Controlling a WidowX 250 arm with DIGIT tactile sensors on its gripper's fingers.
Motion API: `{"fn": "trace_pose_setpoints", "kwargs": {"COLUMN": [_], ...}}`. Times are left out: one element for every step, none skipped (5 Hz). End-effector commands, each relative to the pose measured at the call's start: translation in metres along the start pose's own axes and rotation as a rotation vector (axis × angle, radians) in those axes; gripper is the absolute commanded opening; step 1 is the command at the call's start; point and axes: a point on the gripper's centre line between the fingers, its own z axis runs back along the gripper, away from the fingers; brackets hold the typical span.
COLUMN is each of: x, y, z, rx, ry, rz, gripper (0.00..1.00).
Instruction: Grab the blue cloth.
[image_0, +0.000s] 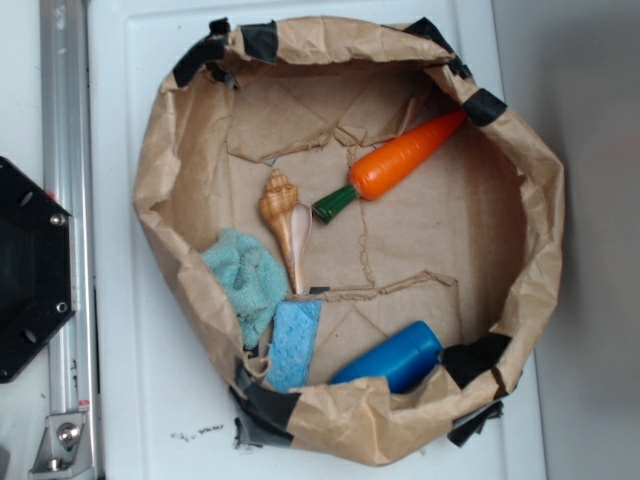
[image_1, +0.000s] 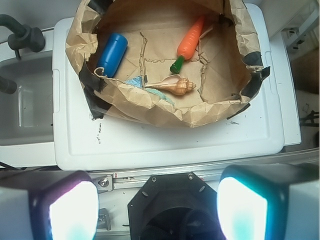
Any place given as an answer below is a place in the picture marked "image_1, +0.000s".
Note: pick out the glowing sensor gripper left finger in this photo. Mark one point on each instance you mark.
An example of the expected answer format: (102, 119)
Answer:
(48, 205)

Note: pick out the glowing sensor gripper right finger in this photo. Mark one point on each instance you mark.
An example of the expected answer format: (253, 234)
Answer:
(278, 201)

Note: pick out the white plastic cutting board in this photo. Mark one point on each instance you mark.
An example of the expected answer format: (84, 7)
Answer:
(111, 143)

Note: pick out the tan spiral seashell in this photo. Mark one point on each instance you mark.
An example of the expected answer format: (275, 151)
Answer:
(179, 88)

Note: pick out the crumpled brown paper bag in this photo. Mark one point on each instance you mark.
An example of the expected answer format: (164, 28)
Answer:
(226, 67)

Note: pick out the dark grey sink faucet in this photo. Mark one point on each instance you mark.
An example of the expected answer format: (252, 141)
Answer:
(23, 36)

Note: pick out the blue plastic bottle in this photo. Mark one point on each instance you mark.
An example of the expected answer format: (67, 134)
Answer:
(112, 54)

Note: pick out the orange toy carrot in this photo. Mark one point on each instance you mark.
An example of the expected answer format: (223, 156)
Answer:
(188, 45)

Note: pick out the aluminium rail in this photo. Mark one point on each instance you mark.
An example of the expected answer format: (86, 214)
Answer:
(109, 180)

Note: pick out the black octagonal mount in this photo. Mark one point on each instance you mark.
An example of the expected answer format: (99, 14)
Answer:
(178, 206)

